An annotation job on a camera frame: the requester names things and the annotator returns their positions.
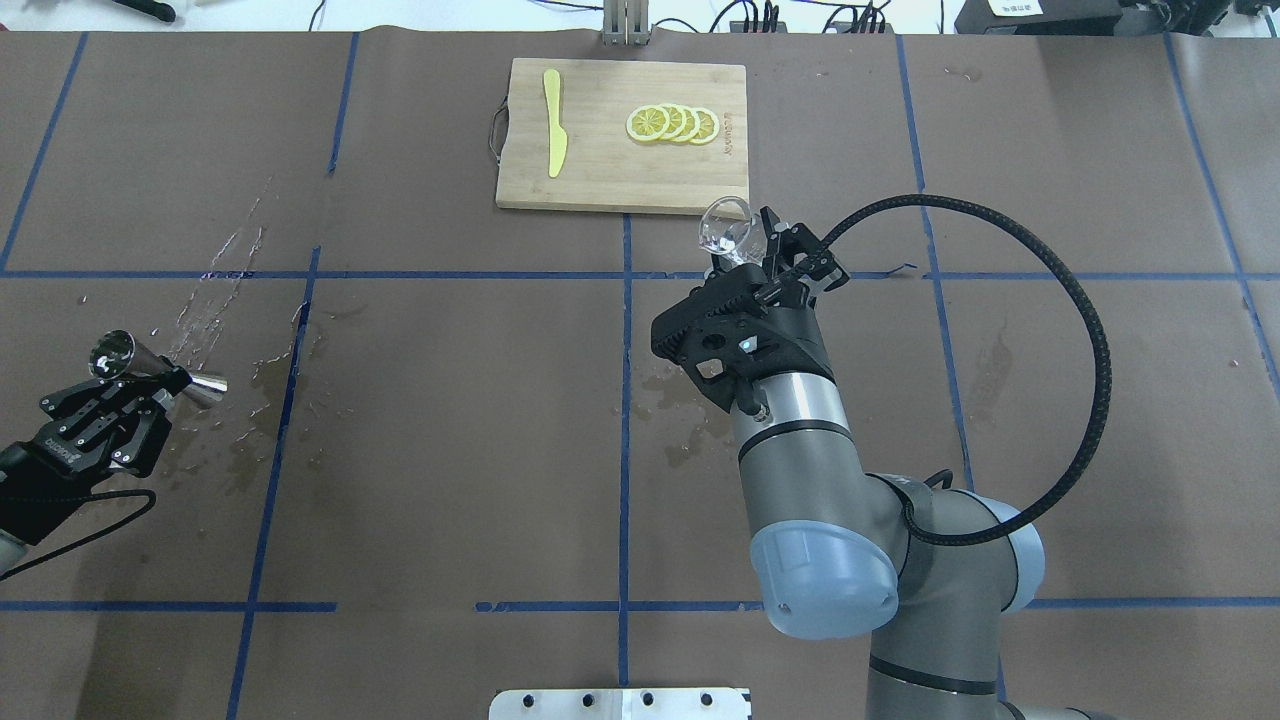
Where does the clear glass cup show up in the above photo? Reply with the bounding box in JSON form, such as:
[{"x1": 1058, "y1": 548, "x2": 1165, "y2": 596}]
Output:
[{"x1": 698, "y1": 196, "x2": 768, "y2": 272}]

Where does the steel jigger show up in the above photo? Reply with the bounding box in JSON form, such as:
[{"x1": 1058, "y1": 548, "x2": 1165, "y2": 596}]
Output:
[{"x1": 90, "y1": 329, "x2": 229, "y2": 409}]

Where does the lemon slice four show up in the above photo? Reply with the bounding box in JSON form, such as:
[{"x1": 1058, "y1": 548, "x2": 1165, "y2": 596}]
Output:
[{"x1": 687, "y1": 108, "x2": 721, "y2": 146}]

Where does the lemon slice three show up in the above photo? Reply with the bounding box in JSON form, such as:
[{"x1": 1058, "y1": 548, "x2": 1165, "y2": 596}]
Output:
[{"x1": 675, "y1": 106, "x2": 703, "y2": 143}]

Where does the lemon slice two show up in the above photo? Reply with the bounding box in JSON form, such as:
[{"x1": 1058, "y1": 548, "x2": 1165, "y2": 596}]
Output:
[{"x1": 660, "y1": 102, "x2": 687, "y2": 143}]

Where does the lemon slice one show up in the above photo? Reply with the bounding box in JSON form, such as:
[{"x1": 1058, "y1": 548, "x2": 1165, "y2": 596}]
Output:
[{"x1": 625, "y1": 104, "x2": 671, "y2": 143}]

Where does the bamboo cutting board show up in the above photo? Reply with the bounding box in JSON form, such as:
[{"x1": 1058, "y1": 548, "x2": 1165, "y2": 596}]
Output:
[{"x1": 495, "y1": 58, "x2": 751, "y2": 215}]

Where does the yellow plastic knife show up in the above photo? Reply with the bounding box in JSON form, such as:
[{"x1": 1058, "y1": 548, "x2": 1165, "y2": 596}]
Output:
[{"x1": 541, "y1": 68, "x2": 570, "y2": 179}]

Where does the black computer box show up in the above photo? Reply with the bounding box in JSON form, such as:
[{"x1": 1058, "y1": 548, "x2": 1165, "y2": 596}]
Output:
[{"x1": 954, "y1": 1, "x2": 1174, "y2": 37}]

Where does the black purple tool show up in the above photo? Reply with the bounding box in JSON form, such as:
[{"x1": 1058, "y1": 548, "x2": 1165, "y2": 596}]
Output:
[{"x1": 111, "y1": 0, "x2": 178, "y2": 24}]

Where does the black braided cable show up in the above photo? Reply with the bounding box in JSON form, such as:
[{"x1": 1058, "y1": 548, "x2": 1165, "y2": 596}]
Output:
[{"x1": 800, "y1": 193, "x2": 1114, "y2": 550}]

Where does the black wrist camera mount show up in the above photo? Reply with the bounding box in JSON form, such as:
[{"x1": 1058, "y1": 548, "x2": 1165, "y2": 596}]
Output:
[{"x1": 650, "y1": 275, "x2": 768, "y2": 420}]

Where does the aluminium frame post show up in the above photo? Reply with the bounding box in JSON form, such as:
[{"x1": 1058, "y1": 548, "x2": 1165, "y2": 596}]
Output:
[{"x1": 600, "y1": 0, "x2": 652, "y2": 47}]

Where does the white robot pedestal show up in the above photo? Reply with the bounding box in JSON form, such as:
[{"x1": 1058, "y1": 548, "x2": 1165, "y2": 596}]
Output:
[{"x1": 488, "y1": 687, "x2": 753, "y2": 719}]

